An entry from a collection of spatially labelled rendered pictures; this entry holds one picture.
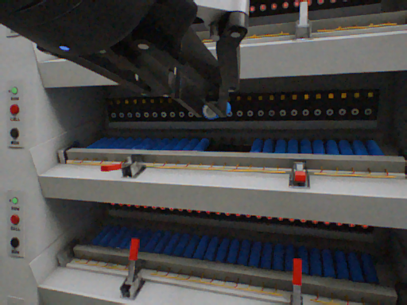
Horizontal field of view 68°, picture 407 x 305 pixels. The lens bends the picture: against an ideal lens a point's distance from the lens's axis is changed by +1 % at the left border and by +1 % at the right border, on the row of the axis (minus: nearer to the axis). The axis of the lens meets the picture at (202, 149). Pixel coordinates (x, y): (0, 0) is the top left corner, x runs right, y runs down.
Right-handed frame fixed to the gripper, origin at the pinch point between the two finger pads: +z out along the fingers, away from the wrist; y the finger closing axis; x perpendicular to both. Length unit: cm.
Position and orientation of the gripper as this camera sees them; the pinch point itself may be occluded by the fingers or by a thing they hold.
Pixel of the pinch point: (203, 94)
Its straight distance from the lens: 29.5
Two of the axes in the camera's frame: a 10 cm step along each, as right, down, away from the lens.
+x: -0.6, 9.9, -1.2
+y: -9.5, -0.2, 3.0
